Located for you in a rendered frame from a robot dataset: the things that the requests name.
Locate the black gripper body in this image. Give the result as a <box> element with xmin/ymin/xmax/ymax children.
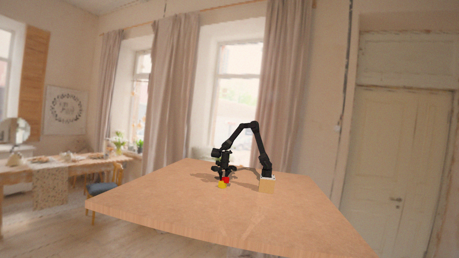
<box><xmin>211</xmin><ymin>159</ymin><xmax>237</xmax><ymax>172</ymax></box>

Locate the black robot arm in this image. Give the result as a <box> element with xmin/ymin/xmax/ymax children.
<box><xmin>211</xmin><ymin>121</ymin><xmax>272</xmax><ymax>178</ymax></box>

